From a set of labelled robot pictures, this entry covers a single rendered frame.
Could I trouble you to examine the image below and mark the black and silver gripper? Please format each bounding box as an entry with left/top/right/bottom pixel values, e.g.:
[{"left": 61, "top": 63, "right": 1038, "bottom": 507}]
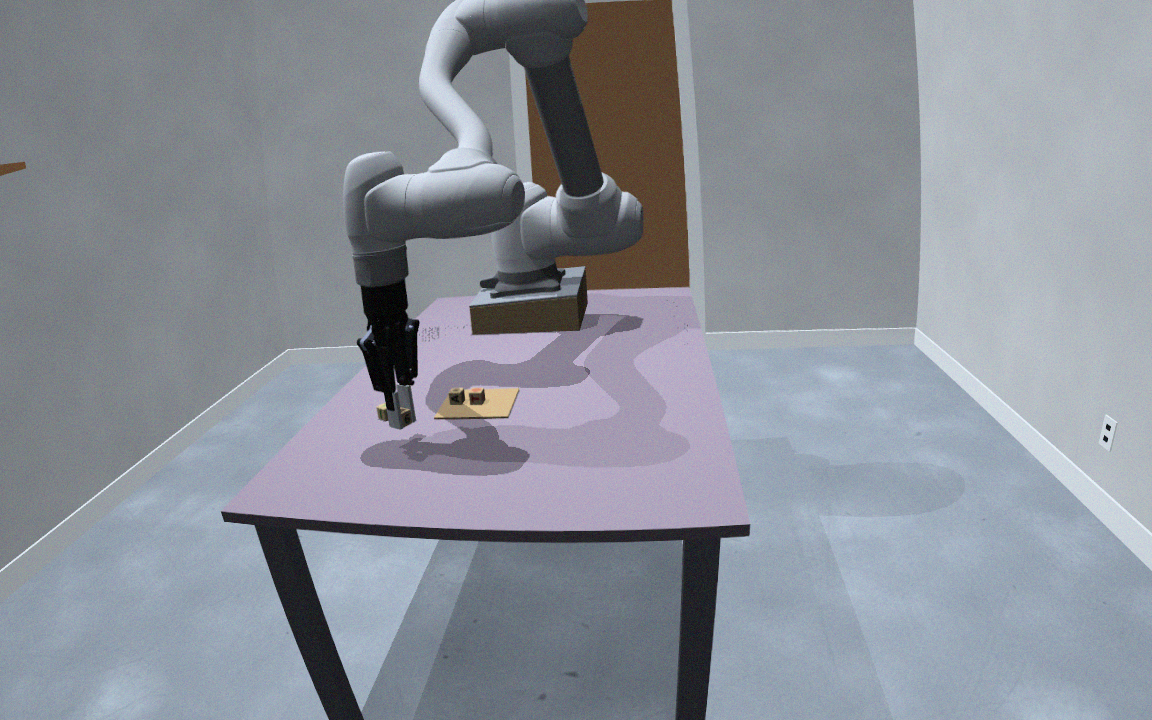
[{"left": 357, "top": 279, "right": 420, "bottom": 430}]

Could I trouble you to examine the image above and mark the tan square mat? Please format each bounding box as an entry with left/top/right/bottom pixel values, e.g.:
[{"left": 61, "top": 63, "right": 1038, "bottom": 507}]
[{"left": 434, "top": 388, "right": 520, "bottom": 420}]

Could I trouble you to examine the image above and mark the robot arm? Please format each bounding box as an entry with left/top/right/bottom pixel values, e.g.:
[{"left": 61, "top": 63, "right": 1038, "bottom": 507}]
[{"left": 343, "top": 0, "right": 644, "bottom": 298}]

